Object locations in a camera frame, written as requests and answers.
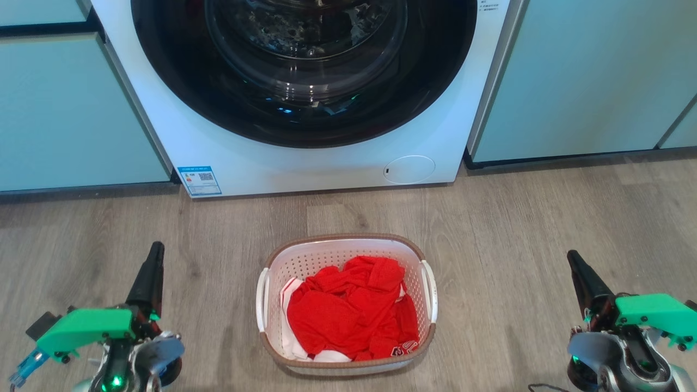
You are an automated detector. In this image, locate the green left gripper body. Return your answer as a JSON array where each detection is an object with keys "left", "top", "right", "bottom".
[{"left": 36, "top": 307, "right": 162, "bottom": 360}]

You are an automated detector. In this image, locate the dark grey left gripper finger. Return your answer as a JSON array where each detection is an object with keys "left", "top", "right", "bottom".
[{"left": 125, "top": 241, "right": 166, "bottom": 322}]

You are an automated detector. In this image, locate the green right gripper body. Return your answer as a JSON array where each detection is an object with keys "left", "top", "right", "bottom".
[{"left": 614, "top": 293, "right": 697, "bottom": 350}]

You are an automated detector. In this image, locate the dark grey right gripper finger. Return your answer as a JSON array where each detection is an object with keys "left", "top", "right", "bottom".
[{"left": 566, "top": 249, "right": 616, "bottom": 330}]

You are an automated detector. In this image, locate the white laundry basket brown rim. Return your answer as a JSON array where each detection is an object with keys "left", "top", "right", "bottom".
[{"left": 256, "top": 234, "right": 438, "bottom": 376}]

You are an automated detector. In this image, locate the blue left gripper plug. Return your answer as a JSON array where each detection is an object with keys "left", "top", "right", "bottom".
[{"left": 8, "top": 348, "right": 51, "bottom": 388}]

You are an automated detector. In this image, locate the blue energy label sticker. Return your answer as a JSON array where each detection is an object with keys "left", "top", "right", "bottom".
[{"left": 177, "top": 166, "right": 223, "bottom": 198}]

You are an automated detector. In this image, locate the narrow pale teal cabinet panel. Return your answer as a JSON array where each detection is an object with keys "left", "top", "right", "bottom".
[{"left": 656, "top": 98, "right": 697, "bottom": 150}]

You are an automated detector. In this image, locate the large pale teal cabinet door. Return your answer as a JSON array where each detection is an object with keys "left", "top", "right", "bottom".
[{"left": 0, "top": 33, "right": 173, "bottom": 192}]

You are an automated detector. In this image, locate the white front-load washing machine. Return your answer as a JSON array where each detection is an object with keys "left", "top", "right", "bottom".
[{"left": 90, "top": 0, "right": 512, "bottom": 198}]

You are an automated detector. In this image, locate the white garment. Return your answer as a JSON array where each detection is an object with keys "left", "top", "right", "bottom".
[{"left": 280, "top": 277, "right": 352, "bottom": 364}]

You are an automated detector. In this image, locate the red mesh garment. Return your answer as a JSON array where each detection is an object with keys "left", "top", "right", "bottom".
[{"left": 287, "top": 256, "right": 420, "bottom": 362}]

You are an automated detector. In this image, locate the black round washer door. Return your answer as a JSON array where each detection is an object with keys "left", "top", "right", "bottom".
[{"left": 131, "top": 0, "right": 479, "bottom": 149}]

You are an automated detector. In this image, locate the wide pale teal cabinet panel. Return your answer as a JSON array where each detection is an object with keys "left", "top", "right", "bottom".
[{"left": 467, "top": 0, "right": 697, "bottom": 163}]

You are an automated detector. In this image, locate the round white filter cover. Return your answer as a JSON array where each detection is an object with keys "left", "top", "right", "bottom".
[{"left": 383, "top": 155, "right": 436, "bottom": 185}]

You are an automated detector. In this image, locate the small pale teal cabinet drawer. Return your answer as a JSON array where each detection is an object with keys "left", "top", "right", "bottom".
[{"left": 0, "top": 0, "right": 93, "bottom": 27}]

